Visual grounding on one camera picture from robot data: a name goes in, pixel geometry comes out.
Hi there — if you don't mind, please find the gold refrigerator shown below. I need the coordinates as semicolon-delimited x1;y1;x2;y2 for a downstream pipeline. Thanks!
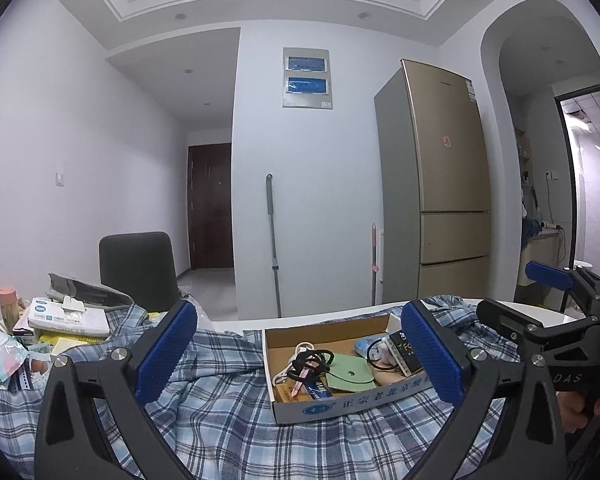
373;58;492;307

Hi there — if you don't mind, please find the white wipes pack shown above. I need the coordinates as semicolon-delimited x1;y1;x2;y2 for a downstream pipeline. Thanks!
14;296;112;339

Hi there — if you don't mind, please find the blue plaid cloth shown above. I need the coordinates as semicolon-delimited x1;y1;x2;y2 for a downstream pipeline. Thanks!
0;295;581;480

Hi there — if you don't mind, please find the grey cloth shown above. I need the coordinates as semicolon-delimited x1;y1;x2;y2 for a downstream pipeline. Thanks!
47;273;134;309

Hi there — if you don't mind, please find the green snap pouch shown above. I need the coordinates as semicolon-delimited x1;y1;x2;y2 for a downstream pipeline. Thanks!
324;353;377;392

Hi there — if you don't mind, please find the brown door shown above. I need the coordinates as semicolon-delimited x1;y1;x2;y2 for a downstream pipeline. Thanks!
187;143;234;271

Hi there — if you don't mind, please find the wall electrical panel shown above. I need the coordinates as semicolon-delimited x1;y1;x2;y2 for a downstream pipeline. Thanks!
282;47;334;110

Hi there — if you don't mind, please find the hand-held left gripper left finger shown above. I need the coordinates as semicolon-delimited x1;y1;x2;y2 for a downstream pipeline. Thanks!
32;299;199;480

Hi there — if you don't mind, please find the clear plastic bag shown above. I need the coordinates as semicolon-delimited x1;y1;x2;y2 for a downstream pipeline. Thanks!
178;285;213;322

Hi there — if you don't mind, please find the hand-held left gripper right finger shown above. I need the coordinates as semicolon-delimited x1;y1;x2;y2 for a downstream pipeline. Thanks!
400;300;568;480

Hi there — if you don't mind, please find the blue tissue packet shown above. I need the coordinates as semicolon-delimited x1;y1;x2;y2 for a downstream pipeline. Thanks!
355;336;390;362

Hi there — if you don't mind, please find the black cable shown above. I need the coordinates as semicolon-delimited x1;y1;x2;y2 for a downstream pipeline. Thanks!
287;349;337;384

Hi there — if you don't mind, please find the pink pen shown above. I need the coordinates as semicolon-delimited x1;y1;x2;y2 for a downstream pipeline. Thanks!
292;365;315;402

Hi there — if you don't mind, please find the pink bottle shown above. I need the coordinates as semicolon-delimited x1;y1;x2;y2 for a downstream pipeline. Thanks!
0;287;22;336

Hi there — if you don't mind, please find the grey mop handle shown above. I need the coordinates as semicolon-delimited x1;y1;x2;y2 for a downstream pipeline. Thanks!
265;173;284;319

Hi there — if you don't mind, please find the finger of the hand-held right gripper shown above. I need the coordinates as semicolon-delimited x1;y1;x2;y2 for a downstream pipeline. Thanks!
476;298;600;356
524;260;600;318

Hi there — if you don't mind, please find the washbasin cabinet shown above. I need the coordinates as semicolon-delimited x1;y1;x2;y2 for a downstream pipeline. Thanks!
514;227;567;307

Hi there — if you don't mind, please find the yellow and blue packet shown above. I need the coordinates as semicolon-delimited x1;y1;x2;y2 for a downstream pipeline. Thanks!
274;379;332;404

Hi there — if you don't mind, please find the dark chair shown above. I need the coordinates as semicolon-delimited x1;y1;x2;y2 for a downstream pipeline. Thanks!
98;232;182;314

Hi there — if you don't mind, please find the cardboard box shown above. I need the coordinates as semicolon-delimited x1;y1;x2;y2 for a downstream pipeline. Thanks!
262;312;435;426

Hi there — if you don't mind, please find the yellow paper pad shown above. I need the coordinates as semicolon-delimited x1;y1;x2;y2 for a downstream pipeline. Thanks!
50;336;103;358

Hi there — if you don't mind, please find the black and white box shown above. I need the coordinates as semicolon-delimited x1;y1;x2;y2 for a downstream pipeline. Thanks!
386;330;425;377

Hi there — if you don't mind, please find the white charging cable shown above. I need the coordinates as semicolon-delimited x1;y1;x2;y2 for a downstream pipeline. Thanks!
271;342;326;382

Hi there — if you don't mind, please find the person's right hand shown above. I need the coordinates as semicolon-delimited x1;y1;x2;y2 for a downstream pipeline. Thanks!
556;385;600;435

